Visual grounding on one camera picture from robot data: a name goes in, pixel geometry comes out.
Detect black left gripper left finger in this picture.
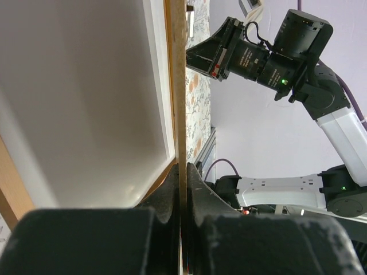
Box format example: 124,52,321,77
1,166,180,274

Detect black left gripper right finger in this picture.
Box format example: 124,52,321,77
187,164,364,274

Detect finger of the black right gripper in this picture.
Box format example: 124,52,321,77
186,17,232,74

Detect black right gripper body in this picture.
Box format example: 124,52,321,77
210,17,306,93

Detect wooden picture frame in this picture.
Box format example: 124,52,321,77
0,0,180,230

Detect brown cardboard backing board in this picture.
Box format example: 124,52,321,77
170,1,189,274

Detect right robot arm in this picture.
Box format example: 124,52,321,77
186,9,366,218

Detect floral patterned table mat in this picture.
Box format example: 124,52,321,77
185,0,211,163

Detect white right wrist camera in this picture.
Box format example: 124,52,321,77
238,0,264,23

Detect aluminium rail frame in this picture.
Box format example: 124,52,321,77
194,127,216,179

